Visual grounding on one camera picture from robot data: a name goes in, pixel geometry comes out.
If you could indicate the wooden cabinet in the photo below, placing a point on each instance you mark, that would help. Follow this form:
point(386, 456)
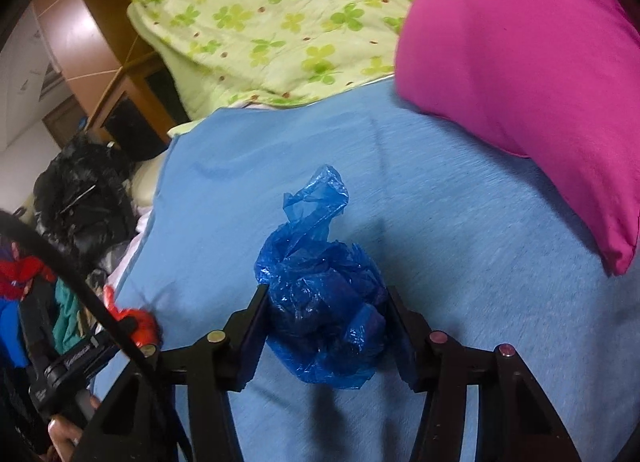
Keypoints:
point(80, 17)

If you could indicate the white bed sheet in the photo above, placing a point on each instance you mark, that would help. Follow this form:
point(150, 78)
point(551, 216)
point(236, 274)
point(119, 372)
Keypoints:
point(130, 252)

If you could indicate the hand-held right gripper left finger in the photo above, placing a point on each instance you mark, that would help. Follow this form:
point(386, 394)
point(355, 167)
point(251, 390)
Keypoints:
point(252, 337)

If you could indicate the red garment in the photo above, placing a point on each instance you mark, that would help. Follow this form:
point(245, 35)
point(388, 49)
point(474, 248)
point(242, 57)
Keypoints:
point(20, 274)

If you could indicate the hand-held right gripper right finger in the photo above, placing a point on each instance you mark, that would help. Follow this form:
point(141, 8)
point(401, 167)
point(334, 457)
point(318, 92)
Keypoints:
point(401, 342)

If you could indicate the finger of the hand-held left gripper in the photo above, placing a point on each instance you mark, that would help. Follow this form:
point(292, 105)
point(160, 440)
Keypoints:
point(117, 332)

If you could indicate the pink pillow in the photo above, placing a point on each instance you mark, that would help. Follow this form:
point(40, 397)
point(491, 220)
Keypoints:
point(525, 52)

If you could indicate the green clover print blanket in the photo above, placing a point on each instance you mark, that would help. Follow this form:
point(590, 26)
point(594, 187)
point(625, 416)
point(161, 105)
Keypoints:
point(280, 7)

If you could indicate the blue plastic bag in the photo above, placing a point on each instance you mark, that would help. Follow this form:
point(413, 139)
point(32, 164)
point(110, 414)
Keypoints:
point(320, 292)

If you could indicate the blue blanket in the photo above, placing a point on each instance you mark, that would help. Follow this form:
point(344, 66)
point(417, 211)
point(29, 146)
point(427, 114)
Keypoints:
point(450, 217)

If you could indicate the teal garment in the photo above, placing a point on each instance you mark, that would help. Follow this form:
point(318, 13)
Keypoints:
point(65, 312)

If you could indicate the brown wooden door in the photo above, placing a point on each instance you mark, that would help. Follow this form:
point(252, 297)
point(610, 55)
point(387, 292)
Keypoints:
point(65, 115)

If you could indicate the red plastic bag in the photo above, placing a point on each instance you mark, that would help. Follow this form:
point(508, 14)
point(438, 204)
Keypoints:
point(142, 324)

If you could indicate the black puffer jacket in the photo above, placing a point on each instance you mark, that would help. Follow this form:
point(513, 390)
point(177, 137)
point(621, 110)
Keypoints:
point(80, 202)

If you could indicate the person's left hand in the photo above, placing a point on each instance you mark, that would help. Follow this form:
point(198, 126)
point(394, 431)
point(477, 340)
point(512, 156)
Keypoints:
point(62, 434)

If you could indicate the blue garment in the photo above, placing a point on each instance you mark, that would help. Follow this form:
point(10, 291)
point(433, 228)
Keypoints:
point(10, 332)

